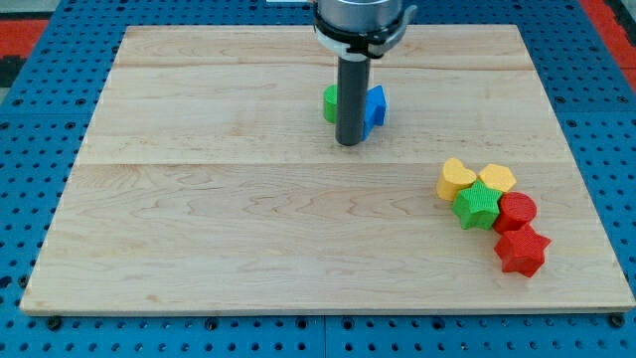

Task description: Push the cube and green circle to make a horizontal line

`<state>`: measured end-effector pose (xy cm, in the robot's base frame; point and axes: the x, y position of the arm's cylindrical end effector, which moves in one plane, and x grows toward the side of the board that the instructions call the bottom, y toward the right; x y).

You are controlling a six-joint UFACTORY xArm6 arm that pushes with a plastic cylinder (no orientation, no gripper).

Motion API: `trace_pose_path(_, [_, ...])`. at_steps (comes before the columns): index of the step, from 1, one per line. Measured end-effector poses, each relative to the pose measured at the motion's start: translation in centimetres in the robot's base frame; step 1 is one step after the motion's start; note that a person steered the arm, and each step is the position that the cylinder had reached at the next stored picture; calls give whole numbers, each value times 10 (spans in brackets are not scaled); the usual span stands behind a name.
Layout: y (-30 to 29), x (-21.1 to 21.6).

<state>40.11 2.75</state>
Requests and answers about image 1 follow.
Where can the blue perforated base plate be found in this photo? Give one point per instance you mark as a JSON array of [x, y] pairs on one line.
[[47, 110]]

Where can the blue cube block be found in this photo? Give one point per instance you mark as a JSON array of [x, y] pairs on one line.
[[376, 109]]

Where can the green star block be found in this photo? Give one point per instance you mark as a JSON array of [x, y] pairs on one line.
[[477, 206]]

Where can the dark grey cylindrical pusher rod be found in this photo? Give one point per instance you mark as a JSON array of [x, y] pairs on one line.
[[352, 86]]

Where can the yellow hexagon block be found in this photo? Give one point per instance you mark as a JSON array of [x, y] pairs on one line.
[[498, 177]]

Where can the red circle block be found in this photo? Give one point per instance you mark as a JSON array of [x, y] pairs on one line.
[[516, 209]]

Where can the light wooden board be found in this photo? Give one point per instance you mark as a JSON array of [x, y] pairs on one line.
[[208, 183]]

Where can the green circle block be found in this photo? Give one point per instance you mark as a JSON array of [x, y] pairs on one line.
[[330, 95]]

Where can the yellow heart block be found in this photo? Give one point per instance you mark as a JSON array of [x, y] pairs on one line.
[[454, 177]]

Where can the red star block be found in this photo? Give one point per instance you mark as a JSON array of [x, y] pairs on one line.
[[522, 250]]

